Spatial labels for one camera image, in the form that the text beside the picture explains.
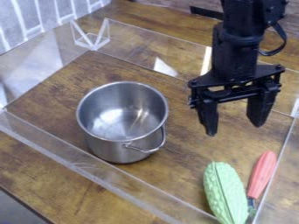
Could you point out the red handled metal spoon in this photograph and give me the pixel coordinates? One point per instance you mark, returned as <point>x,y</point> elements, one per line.
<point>260,175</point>

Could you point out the silver metal pot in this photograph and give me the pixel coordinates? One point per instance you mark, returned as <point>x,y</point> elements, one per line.
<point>121,116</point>

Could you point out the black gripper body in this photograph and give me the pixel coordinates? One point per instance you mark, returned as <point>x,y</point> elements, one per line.
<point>236,77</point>

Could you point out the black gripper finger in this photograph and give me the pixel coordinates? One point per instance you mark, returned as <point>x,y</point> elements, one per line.
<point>208,116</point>
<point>260,103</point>

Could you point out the clear acrylic triangle bracket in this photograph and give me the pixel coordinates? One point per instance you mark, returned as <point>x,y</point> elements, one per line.
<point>86,39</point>

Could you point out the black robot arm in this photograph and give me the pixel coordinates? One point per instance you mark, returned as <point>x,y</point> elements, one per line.
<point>253,14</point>

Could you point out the black wall strip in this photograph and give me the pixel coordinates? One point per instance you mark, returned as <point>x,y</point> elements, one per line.
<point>205,13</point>

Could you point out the clear acrylic enclosure wall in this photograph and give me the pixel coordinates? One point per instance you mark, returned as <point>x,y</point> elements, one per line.
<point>52,173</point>

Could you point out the green bumpy toy vegetable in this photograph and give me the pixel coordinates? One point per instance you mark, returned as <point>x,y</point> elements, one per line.
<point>225,193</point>

